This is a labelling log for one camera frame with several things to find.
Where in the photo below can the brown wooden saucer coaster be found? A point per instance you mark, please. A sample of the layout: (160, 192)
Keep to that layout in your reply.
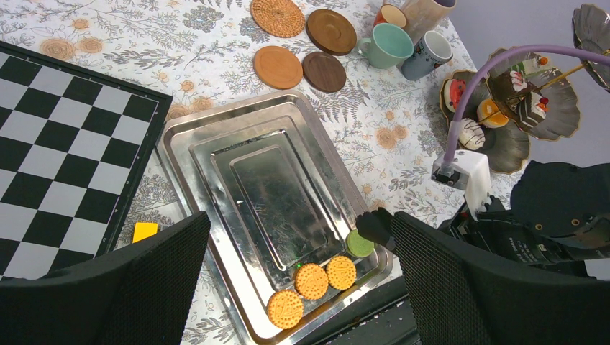
(331, 32)

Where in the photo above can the mint green cup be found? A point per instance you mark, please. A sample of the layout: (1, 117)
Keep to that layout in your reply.
(388, 46)

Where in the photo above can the green layered cake slice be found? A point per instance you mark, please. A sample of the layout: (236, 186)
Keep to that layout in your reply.
(531, 66)

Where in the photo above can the orange waffle cookie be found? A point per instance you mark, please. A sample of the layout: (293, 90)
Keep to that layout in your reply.
(311, 281)

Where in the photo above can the stainless steel tray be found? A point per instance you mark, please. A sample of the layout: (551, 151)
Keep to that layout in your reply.
(278, 196)

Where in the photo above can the small red cup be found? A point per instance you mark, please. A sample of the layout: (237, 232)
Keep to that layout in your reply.
(392, 15)

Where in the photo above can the chocolate cake slice pink topping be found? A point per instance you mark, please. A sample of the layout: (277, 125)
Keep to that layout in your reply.
(510, 83)

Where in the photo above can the light orange wooden coaster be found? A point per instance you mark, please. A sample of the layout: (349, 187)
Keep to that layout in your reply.
(277, 67)

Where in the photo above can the yellow waffle cookie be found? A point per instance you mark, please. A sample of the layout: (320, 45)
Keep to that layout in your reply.
(341, 272)

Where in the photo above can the grey patterned mug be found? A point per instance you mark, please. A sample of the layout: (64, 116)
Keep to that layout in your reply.
(432, 51)

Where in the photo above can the chocolate cake slice with cherry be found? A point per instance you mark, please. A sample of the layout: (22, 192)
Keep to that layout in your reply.
(531, 110)

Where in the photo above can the woven rattan coaster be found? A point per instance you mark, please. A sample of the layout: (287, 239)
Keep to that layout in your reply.
(280, 18)

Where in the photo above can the black white chessboard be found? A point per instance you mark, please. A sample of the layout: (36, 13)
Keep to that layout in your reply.
(74, 146)

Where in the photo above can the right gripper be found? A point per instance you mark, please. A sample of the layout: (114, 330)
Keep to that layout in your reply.
(557, 219)

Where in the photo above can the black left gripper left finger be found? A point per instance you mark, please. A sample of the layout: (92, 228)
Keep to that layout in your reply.
(139, 294)

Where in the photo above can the dark walnut coaster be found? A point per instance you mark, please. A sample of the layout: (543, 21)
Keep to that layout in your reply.
(324, 72)

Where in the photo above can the yellow block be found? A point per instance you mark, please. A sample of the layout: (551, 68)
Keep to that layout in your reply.
(143, 230)

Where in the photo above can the red frosted donut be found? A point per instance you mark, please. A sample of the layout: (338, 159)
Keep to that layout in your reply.
(452, 93)

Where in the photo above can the green macaron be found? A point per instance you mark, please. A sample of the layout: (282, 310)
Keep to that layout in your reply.
(358, 246)

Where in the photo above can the white chocolate striped donut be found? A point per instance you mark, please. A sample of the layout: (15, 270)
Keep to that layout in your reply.
(471, 135)

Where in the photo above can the three tier black cake stand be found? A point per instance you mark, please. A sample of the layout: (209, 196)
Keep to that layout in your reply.
(508, 147)

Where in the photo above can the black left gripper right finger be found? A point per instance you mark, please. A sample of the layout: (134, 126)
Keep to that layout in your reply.
(461, 294)

